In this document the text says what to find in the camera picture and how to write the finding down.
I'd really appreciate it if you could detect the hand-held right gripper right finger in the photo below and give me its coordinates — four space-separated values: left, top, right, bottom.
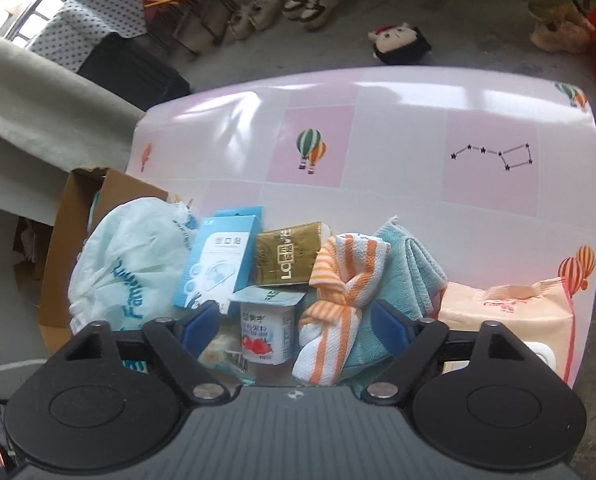
360 299 543 404

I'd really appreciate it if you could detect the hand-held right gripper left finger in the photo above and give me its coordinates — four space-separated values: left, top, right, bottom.
48 300 231 406

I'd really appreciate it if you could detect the clear bread packet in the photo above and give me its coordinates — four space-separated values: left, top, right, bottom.
198 320 257 386

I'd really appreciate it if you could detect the orange striped white towel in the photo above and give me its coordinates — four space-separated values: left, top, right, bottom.
292 232 393 387

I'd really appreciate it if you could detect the white yogurt cup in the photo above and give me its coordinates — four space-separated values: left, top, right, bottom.
228 286 306 366

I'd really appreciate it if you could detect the teal towel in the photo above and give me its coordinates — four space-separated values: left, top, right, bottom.
345 217 448 396

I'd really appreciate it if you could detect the white green plastic bag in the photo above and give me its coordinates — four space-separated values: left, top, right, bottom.
68 197 199 333

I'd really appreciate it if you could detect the gold tea packet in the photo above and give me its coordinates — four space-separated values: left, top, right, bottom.
254 221 331 287

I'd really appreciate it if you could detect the brown cardboard box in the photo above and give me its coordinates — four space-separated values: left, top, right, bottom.
38 167 199 356

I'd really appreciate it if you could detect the beige soft bundle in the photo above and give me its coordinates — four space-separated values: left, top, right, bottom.
528 0 596 54

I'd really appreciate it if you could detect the light blue paper box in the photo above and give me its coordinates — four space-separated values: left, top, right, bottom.
172 205 265 314

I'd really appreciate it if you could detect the pink tissue pack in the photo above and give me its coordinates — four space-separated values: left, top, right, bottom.
437 277 576 386

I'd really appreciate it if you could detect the pink printed tablecloth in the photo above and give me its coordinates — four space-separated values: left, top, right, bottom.
128 66 596 387

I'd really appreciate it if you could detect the black haired plush doll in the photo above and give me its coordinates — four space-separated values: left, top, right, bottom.
368 22 433 66

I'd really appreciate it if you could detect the metal shoe rack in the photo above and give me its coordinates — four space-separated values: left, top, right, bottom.
145 0 239 57

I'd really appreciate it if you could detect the polka dot cloth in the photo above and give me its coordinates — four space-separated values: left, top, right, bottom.
25 0 149 73

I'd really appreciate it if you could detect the white cable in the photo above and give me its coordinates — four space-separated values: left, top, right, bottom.
0 358 47 396

